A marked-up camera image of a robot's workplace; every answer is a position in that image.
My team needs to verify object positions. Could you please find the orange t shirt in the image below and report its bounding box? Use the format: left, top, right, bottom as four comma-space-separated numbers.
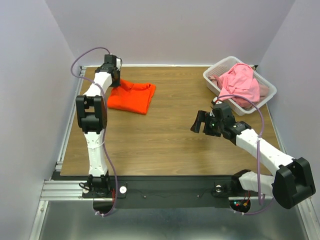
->
107, 79, 156, 115

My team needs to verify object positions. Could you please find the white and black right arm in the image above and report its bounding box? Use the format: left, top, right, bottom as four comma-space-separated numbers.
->
190, 102, 316, 209

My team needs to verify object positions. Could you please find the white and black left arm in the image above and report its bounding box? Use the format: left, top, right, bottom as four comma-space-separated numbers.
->
75, 53, 122, 197

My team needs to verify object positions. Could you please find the dusty pink t shirt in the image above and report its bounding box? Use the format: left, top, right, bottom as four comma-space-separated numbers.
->
209, 75, 269, 108

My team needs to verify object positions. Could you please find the white perforated plastic basket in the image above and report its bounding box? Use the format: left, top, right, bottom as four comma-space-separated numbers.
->
203, 56, 277, 116

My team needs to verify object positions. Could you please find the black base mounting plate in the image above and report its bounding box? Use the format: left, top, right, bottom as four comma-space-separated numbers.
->
79, 175, 256, 215

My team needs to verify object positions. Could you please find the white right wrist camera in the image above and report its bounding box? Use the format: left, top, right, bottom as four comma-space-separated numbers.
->
211, 97, 222, 106

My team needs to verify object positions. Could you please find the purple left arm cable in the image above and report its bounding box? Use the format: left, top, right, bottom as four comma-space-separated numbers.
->
70, 46, 119, 218

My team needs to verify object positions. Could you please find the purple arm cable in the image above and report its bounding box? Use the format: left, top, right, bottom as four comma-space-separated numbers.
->
70, 46, 119, 218
211, 94, 275, 216

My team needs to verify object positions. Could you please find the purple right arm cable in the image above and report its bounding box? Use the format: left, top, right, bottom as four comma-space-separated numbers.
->
211, 94, 275, 216

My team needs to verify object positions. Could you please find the aluminium frame rail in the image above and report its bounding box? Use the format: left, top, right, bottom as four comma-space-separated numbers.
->
29, 66, 86, 240

